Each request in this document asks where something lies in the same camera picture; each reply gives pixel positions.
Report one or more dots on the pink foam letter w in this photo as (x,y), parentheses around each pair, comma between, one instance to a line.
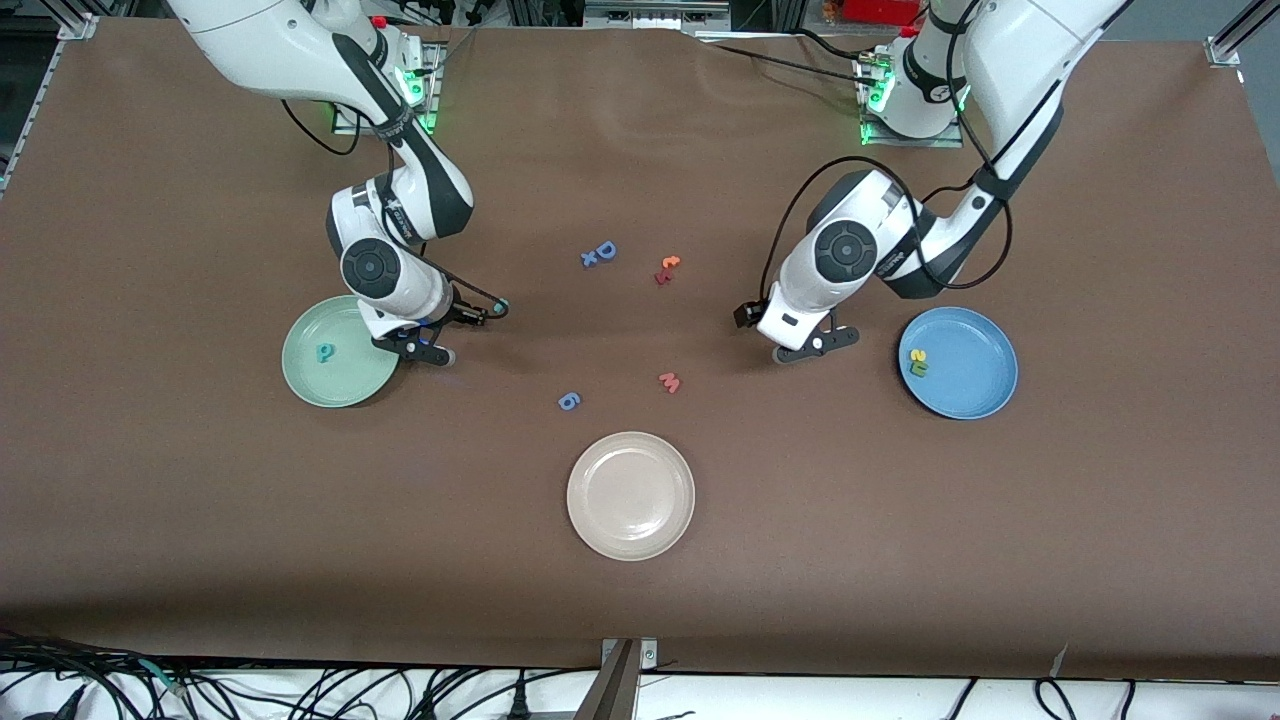
(669,382)

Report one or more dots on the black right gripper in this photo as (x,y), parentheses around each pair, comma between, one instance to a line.
(467,314)

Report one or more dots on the red box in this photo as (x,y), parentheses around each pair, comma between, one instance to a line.
(880,10)

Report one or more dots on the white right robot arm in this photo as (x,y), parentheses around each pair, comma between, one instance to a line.
(260,40)

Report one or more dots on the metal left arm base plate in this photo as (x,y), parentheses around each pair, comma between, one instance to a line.
(945,141)

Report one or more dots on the metal table edge bracket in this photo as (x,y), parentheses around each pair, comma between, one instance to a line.
(625,665)

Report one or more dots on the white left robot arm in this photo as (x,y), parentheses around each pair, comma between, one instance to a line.
(850,255)

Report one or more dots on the blue foam digit six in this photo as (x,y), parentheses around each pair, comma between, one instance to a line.
(569,401)

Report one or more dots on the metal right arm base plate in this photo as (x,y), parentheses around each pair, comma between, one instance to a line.
(432,95)

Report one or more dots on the light green plate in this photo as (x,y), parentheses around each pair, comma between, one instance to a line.
(330,385)

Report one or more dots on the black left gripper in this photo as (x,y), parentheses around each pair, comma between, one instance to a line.
(745,314)

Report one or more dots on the beige plate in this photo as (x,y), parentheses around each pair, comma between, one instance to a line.
(631,495)

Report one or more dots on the silver frame rail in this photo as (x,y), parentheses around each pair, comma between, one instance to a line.
(650,15)

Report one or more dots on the blue foam letter D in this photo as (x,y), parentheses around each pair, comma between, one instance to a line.
(605,250)

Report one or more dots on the brown table cover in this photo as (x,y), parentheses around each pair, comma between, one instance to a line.
(640,150)

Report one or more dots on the blue plate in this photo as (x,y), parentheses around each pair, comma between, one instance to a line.
(970,365)

